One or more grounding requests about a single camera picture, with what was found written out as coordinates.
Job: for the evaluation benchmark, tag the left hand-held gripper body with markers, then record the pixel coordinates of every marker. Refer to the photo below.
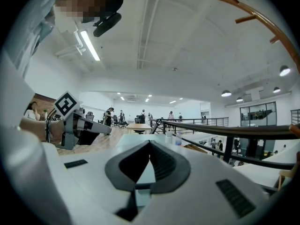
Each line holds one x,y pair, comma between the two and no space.
66,104

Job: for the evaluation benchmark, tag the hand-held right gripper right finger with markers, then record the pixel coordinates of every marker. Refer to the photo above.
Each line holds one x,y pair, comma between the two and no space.
194,196

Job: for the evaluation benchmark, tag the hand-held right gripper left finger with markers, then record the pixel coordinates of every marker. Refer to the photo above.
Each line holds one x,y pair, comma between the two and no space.
93,191

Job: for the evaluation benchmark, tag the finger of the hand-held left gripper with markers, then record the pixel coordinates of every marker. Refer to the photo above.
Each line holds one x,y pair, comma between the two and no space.
89,138
98,126

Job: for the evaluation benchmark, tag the person's left forearm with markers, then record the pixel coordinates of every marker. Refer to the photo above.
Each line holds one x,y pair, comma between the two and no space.
32,128

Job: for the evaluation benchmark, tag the black office chair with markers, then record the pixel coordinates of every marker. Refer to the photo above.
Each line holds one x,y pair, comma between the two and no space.
89,116
117,121
140,121

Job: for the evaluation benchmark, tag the light wooden desk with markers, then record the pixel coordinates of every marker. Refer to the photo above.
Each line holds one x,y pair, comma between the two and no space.
139,126

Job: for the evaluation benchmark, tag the brown wooden organizer box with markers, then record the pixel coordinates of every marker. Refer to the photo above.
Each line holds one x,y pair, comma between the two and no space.
194,148

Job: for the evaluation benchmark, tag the row of ceiling panel lights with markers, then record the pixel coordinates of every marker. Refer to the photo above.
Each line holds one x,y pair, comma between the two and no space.
147,100

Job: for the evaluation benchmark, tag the clear plastic bottle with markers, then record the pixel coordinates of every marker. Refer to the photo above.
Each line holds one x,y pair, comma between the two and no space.
178,139

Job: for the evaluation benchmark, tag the white tube ceiling light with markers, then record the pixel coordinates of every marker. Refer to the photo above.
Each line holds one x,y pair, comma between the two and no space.
90,44

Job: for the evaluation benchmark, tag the black metal railing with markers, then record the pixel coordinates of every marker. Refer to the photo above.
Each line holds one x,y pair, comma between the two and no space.
234,130

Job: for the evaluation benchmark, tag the thin black balustrade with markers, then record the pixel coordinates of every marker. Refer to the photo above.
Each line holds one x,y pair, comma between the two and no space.
199,119

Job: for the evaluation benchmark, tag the person's light blue shirt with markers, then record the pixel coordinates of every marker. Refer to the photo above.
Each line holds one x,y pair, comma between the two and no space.
35,32

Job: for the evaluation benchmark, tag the person's head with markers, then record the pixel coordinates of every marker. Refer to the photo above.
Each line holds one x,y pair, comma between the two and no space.
82,3

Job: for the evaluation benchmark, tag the glass office partition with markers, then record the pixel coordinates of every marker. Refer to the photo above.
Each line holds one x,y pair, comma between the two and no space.
257,114

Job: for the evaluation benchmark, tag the white ceiling conduit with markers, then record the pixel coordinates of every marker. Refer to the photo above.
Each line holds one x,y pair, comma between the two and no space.
143,32

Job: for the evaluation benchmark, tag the black pendant lamp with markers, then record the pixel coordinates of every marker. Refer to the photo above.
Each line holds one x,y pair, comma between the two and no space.
226,93
276,90
284,71
239,99

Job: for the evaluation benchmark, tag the brown wooden coat rack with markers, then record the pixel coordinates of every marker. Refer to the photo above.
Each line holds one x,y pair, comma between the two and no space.
276,32

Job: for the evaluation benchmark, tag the black head-mounted camera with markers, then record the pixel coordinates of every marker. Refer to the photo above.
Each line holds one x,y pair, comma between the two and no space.
107,24

